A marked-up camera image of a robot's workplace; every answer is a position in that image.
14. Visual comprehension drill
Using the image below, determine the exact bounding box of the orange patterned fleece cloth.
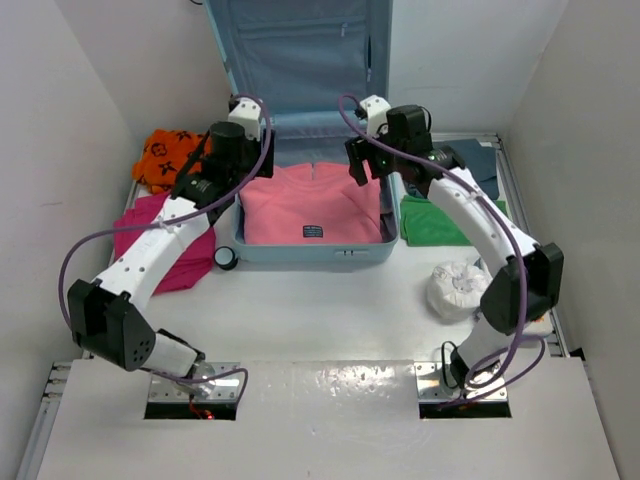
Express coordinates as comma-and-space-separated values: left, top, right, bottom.
131, 129, 204, 194

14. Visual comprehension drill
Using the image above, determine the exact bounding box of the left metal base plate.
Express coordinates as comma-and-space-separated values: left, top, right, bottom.
148, 361, 245, 405

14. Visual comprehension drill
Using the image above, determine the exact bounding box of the grey-blue garment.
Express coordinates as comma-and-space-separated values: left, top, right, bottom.
433, 139, 500, 200

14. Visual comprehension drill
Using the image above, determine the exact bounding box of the pink sweatshirt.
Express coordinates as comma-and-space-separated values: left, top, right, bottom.
239, 162, 382, 246

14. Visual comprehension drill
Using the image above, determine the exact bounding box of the metal base plate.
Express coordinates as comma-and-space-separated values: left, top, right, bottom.
148, 361, 245, 405
413, 360, 511, 404

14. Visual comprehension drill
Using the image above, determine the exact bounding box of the front suitcase wheel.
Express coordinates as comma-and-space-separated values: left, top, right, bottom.
214, 246, 239, 271

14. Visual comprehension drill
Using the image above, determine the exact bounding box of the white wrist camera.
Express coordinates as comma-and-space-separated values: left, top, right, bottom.
227, 97, 262, 140
359, 95, 391, 137

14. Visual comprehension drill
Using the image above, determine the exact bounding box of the light blue hardshell suitcase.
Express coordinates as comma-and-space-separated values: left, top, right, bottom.
201, 0, 401, 264

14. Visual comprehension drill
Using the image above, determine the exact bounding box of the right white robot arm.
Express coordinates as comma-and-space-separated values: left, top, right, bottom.
343, 95, 564, 388

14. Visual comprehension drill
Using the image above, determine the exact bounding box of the white first aid case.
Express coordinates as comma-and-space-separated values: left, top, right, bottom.
525, 312, 554, 338

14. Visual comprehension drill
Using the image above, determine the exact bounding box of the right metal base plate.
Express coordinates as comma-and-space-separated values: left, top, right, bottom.
413, 360, 511, 404

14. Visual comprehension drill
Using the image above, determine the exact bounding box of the white plastic bag bundle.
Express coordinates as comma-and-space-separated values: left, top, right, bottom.
426, 261, 492, 321

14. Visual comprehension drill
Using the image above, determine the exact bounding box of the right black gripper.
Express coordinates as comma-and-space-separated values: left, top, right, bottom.
347, 124, 406, 185

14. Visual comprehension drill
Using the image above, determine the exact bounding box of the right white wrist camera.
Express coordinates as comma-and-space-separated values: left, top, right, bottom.
359, 95, 391, 137

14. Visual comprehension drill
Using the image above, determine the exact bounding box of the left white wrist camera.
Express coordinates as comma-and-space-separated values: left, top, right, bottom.
227, 97, 262, 140

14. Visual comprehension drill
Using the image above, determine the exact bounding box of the green towel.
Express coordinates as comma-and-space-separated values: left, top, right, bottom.
399, 194, 509, 247

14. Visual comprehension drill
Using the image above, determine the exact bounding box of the magenta cloth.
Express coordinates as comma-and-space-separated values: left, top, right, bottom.
97, 193, 216, 305

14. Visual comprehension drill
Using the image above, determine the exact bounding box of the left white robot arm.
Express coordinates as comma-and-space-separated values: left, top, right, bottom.
67, 121, 274, 382

